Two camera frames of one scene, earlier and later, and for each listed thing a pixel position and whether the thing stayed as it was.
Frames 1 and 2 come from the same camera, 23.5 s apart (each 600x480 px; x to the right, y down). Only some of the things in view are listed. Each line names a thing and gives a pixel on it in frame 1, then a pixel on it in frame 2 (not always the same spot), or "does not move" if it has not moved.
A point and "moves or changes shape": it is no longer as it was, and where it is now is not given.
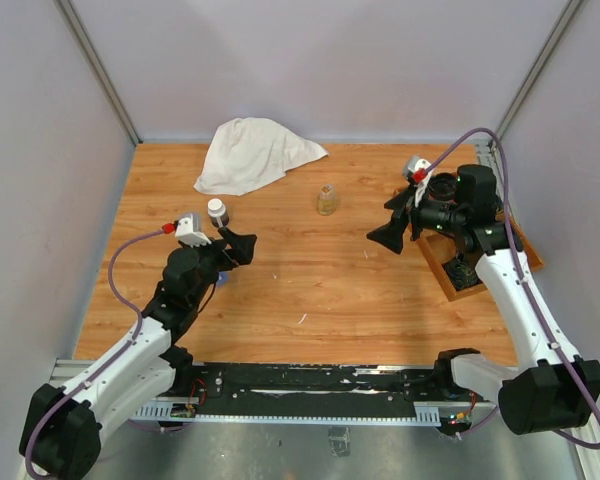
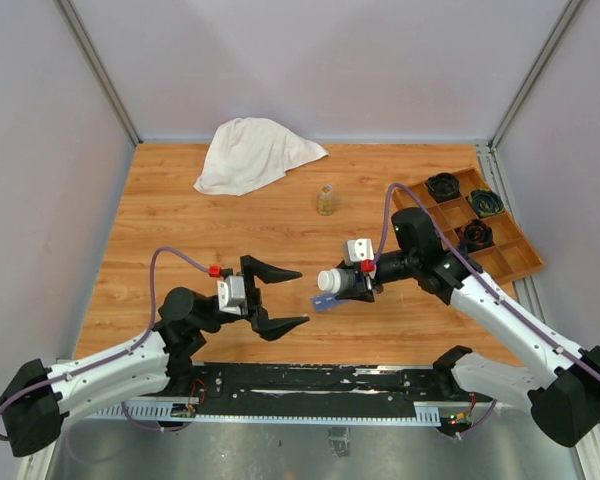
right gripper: (390, 235) to (362, 289)
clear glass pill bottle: (326, 200) does not move
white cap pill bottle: (218, 213) to (338, 280)
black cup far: (442, 186) does not move
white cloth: (248, 153) does not move
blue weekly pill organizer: (223, 277) moves or changes shape
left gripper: (242, 247) to (253, 311)
